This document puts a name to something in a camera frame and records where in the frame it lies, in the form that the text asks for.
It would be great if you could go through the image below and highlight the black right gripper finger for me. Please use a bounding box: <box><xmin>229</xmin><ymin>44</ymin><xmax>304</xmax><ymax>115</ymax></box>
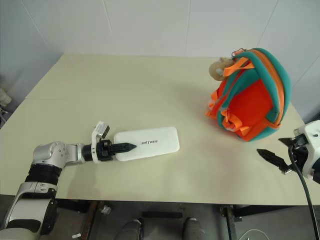
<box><xmin>277</xmin><ymin>136</ymin><xmax>299</xmax><ymax>149</ymax></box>
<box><xmin>256</xmin><ymin>148</ymin><xmax>293</xmax><ymax>175</ymax></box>

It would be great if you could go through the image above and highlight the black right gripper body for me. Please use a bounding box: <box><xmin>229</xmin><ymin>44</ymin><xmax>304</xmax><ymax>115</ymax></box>
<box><xmin>291</xmin><ymin>134</ymin><xmax>311</xmax><ymax>171</ymax></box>

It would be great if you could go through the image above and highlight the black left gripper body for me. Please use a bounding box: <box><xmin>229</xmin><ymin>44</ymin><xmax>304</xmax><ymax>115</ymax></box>
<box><xmin>96</xmin><ymin>139</ymin><xmax>117</xmax><ymax>162</ymax></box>

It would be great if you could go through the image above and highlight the white rectangular box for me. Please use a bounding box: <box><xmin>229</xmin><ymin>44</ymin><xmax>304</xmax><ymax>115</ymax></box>
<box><xmin>113</xmin><ymin>126</ymin><xmax>181</xmax><ymax>162</ymax></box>

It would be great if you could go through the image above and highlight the orange and teal backpack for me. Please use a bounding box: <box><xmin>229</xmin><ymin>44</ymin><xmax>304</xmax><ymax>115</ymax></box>
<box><xmin>204</xmin><ymin>47</ymin><xmax>293</xmax><ymax>143</ymax></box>

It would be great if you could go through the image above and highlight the rusty metal table leg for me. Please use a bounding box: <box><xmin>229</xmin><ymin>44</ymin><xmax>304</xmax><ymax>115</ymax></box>
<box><xmin>79</xmin><ymin>201</ymin><xmax>102</xmax><ymax>240</ymax></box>

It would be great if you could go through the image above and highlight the dark metal table leg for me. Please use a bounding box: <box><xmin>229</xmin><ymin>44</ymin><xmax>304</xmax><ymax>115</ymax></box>
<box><xmin>223</xmin><ymin>204</ymin><xmax>238</xmax><ymax>240</ymax></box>

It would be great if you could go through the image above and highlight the dark rounded grey shape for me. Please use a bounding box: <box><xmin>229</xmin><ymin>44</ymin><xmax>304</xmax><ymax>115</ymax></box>
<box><xmin>181</xmin><ymin>216</ymin><xmax>206</xmax><ymax>240</ymax></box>
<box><xmin>116</xmin><ymin>218</ymin><xmax>145</xmax><ymax>240</ymax></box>

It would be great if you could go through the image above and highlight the white object beside table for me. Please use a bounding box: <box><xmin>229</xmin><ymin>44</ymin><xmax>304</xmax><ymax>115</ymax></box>
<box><xmin>0</xmin><ymin>87</ymin><xmax>13</xmax><ymax>118</ymax></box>

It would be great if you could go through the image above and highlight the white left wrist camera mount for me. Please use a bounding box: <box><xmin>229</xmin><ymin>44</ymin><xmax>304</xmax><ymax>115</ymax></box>
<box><xmin>90</xmin><ymin>120</ymin><xmax>112</xmax><ymax>165</ymax></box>

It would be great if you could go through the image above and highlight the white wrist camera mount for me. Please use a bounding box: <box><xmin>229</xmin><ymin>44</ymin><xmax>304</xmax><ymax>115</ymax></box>
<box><xmin>292</xmin><ymin>119</ymin><xmax>320</xmax><ymax>181</ymax></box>
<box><xmin>90</xmin><ymin>120</ymin><xmax>112</xmax><ymax>165</ymax></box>

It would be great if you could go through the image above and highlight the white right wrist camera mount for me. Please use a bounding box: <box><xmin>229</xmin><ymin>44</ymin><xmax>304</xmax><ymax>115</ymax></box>
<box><xmin>292</xmin><ymin>119</ymin><xmax>320</xmax><ymax>181</ymax></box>

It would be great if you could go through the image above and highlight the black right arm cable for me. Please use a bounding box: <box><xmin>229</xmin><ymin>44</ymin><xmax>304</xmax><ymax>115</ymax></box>
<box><xmin>287</xmin><ymin>143</ymin><xmax>320</xmax><ymax>240</ymax></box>

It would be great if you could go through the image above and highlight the thin white cable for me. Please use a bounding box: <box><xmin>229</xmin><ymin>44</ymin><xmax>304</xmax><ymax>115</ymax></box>
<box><xmin>239</xmin><ymin>227</ymin><xmax>272</xmax><ymax>240</ymax></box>

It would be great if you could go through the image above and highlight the beige plush toy keychain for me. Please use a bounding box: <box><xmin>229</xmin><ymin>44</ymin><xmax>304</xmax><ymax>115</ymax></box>
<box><xmin>208</xmin><ymin>56</ymin><xmax>235</xmax><ymax>82</ymax></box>

